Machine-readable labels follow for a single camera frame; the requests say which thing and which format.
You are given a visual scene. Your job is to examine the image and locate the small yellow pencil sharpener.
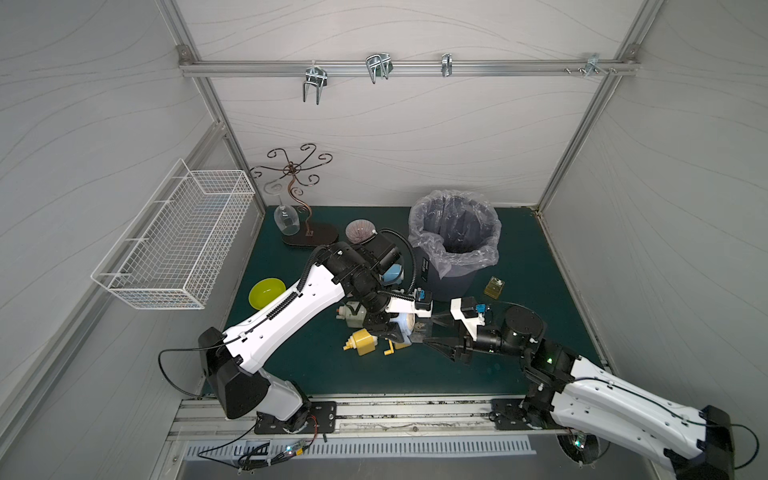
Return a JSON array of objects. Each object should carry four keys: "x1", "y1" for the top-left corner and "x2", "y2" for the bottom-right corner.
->
[{"x1": 343, "y1": 329, "x2": 378, "y2": 356}]

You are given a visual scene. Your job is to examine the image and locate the yellow white pencil sharpener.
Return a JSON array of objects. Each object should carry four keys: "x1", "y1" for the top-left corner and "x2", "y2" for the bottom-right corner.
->
[{"x1": 384, "y1": 340, "x2": 412, "y2": 356}]

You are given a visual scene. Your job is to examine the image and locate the yellow transparent shavings tray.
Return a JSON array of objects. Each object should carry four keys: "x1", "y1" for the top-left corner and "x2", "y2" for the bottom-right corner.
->
[{"x1": 484, "y1": 276, "x2": 505, "y2": 300}]

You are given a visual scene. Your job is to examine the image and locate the light blue pencil sharpener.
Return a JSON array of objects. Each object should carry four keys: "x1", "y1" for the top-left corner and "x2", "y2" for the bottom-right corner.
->
[{"x1": 381, "y1": 263, "x2": 404, "y2": 286}]

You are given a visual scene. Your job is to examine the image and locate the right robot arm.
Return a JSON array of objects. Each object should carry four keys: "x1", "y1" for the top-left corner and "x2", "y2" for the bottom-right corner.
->
[{"x1": 423, "y1": 298, "x2": 742, "y2": 479}]

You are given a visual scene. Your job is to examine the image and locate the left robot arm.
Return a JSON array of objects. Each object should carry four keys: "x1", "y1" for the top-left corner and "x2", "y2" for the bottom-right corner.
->
[{"x1": 192, "y1": 231, "x2": 432, "y2": 431}]

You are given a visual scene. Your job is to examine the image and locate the grey green pencil sharpener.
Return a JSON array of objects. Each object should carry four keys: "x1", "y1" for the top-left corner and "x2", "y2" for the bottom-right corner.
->
[{"x1": 336, "y1": 301, "x2": 367, "y2": 330}]

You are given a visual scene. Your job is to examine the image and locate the grey trash bin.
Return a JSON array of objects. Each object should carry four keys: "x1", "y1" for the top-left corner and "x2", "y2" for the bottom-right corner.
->
[{"x1": 413, "y1": 194, "x2": 490, "y2": 302}]

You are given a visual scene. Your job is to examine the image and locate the clear plastic bin liner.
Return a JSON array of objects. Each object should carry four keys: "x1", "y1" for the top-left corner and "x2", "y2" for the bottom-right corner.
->
[{"x1": 407, "y1": 188, "x2": 503, "y2": 280}]

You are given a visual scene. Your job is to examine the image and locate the striped ceramic bowl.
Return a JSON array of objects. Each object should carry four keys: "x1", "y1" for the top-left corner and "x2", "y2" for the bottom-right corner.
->
[{"x1": 345, "y1": 219, "x2": 377, "y2": 245}]

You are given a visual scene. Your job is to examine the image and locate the hanging wine glass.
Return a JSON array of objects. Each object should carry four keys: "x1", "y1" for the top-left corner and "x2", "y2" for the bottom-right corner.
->
[{"x1": 264, "y1": 180, "x2": 300, "y2": 236}]

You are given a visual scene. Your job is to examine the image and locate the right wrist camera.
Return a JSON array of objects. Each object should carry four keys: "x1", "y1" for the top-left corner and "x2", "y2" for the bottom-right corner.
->
[{"x1": 450, "y1": 297, "x2": 487, "y2": 341}]

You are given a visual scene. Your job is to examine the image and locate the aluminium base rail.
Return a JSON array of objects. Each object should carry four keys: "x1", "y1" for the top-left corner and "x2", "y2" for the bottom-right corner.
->
[{"x1": 167, "y1": 392, "x2": 601, "y2": 436}]

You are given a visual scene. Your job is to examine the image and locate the white wire basket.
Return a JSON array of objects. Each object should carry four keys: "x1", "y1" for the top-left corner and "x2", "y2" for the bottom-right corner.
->
[{"x1": 91, "y1": 159, "x2": 255, "y2": 310}]

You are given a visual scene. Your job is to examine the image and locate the aluminium rail with hooks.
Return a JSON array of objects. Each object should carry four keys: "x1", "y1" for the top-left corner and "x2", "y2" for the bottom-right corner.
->
[{"x1": 175, "y1": 44, "x2": 641, "y2": 104}]

